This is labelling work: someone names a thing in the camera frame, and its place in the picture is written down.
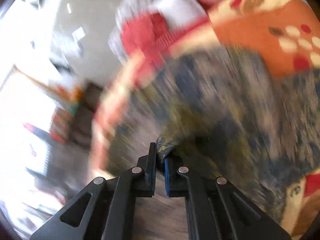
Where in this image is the floral padded headboard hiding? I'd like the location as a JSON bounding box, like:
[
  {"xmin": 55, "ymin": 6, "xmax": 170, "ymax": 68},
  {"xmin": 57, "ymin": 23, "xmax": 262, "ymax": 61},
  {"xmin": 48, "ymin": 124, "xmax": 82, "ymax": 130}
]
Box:
[{"xmin": 108, "ymin": 0, "xmax": 190, "ymax": 63}]

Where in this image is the dark floral patterned garment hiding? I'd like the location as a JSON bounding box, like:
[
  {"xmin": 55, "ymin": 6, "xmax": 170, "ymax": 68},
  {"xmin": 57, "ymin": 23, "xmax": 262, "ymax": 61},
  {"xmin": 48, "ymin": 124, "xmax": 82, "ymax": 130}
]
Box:
[{"xmin": 105, "ymin": 47, "xmax": 319, "ymax": 237}]

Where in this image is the orange patchwork bed blanket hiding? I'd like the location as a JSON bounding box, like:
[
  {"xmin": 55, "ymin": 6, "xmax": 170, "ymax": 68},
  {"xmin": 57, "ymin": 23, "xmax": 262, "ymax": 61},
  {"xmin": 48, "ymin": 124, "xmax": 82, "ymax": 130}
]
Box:
[{"xmin": 89, "ymin": 0, "xmax": 319, "ymax": 239}]

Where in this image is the white square pillow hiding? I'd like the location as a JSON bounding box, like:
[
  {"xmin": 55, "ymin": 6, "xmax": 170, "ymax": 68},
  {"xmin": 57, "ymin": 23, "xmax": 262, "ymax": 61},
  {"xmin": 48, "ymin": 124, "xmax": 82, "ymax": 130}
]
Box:
[{"xmin": 148, "ymin": 0, "xmax": 206, "ymax": 29}]

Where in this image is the left red heart pillow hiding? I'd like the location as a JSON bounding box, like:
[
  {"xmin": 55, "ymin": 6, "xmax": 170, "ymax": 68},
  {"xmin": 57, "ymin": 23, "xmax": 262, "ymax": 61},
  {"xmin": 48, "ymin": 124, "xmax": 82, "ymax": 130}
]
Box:
[{"xmin": 120, "ymin": 12, "xmax": 176, "ymax": 81}]

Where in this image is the dark wooden side table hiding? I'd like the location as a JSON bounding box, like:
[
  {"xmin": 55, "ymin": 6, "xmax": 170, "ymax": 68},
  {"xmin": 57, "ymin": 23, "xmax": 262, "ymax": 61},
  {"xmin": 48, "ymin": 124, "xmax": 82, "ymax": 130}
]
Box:
[{"xmin": 49, "ymin": 82, "xmax": 106, "ymax": 148}]

